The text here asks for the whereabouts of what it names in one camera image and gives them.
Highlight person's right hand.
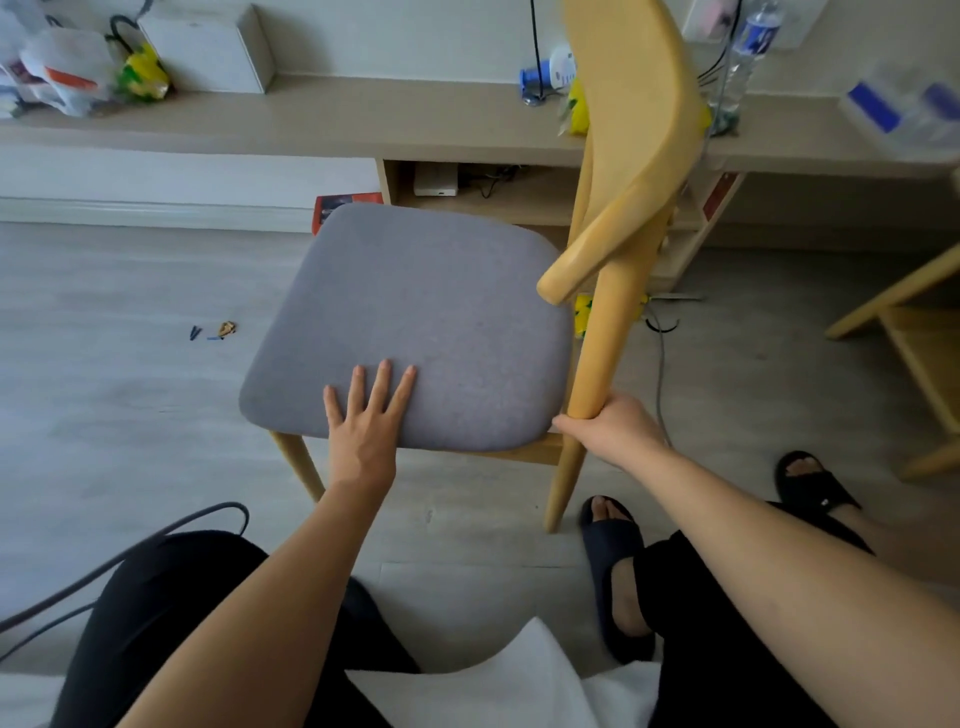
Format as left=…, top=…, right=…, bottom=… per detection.
left=551, top=393, right=672, bottom=474

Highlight person's left hand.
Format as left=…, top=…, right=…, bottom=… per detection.
left=323, top=360, right=419, bottom=490

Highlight wooden chair with grey cushion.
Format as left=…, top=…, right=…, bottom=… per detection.
left=238, top=0, right=711, bottom=535

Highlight person's right forearm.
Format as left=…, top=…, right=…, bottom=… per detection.
left=636, top=444, right=960, bottom=728

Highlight person's left forearm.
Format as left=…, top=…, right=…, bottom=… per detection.
left=116, top=480, right=395, bottom=728

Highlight yellow patterned bag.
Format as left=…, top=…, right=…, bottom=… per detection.
left=573, top=293, right=651, bottom=340

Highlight black slide sandal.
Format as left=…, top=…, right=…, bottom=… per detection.
left=773, top=450, right=862, bottom=519
left=578, top=494, right=658, bottom=666

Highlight orange black box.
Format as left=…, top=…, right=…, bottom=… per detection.
left=311, top=192, right=385, bottom=237

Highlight white router box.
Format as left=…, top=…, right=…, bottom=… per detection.
left=413, top=162, right=460, bottom=198

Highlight black shorts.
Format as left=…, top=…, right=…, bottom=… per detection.
left=48, top=501, right=876, bottom=728

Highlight white cloth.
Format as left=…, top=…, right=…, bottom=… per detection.
left=343, top=616, right=663, bottom=728

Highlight long beige wooden desk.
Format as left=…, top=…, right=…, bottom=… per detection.
left=0, top=73, right=960, bottom=295

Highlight person's bare leg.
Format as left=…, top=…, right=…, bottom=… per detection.
left=828, top=502, right=960, bottom=588

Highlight white cardboard box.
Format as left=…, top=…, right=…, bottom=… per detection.
left=138, top=2, right=276, bottom=96

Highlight yellow green snack packet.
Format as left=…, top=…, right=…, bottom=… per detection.
left=116, top=42, right=173, bottom=103

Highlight clear plastic water bottle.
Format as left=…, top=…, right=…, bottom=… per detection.
left=708, top=0, right=786, bottom=138

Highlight white plastic bag orange print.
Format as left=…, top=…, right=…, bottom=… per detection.
left=18, top=27, right=123, bottom=119

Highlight clear container with blue labels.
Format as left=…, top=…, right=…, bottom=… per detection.
left=837, top=63, right=960, bottom=164

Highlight clear plastic bag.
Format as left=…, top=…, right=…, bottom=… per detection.
left=0, top=0, right=48, bottom=121

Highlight grey floor cable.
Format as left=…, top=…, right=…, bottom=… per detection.
left=643, top=298, right=682, bottom=449

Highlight black thick cable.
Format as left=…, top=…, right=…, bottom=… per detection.
left=0, top=501, right=251, bottom=666

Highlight thin black upright cable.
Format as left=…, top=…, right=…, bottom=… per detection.
left=528, top=0, right=547, bottom=106

